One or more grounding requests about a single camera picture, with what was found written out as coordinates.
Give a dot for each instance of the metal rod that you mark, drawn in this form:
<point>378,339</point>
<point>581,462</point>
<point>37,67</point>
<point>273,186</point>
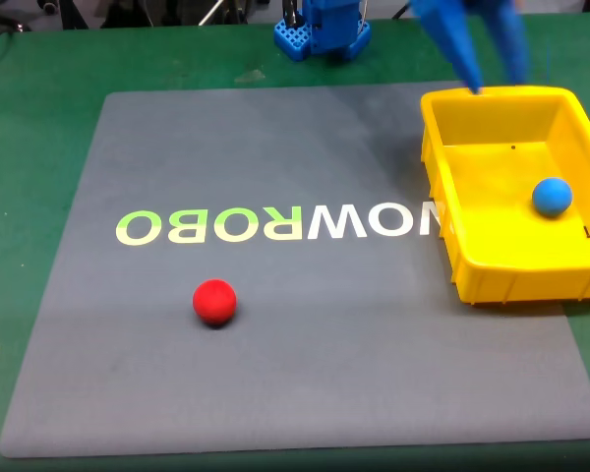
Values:
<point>210,12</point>

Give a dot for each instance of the yellow plastic bin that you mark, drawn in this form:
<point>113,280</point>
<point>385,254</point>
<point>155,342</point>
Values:
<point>496,221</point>

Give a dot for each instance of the grey mat with lettering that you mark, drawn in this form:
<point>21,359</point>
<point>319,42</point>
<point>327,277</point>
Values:
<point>275,369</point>

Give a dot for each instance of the black chair base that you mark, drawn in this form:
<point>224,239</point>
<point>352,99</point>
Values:
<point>10,15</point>

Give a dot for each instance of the blue ball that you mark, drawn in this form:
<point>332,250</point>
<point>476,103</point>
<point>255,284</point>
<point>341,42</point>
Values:
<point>551,196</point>

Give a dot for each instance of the red ball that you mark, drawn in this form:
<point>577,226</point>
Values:
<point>214,302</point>

